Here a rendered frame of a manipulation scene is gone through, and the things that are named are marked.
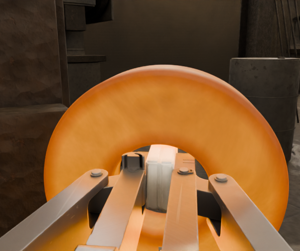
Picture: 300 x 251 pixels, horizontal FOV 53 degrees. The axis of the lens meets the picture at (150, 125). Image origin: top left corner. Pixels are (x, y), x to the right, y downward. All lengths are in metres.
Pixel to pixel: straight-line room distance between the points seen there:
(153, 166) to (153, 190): 0.01
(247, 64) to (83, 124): 2.44
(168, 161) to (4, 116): 0.29
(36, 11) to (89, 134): 0.31
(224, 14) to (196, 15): 0.88
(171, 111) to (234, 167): 0.05
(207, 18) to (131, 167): 8.02
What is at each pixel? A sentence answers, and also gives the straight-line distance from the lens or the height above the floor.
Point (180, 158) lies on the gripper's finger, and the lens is 0.19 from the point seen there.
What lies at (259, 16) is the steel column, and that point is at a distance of 4.16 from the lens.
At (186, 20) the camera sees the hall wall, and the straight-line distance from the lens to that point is 7.78.
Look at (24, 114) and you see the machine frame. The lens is 0.42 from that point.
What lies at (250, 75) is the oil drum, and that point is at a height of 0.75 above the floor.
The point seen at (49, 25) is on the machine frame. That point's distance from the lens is 0.47.
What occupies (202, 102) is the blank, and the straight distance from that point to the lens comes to 0.17.
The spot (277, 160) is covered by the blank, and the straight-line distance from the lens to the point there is 0.19.
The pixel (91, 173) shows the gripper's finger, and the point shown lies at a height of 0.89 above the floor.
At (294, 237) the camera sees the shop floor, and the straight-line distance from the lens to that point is 1.84.
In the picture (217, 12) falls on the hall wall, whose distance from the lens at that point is 8.35.
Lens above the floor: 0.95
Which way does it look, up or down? 14 degrees down
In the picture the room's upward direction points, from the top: straight up
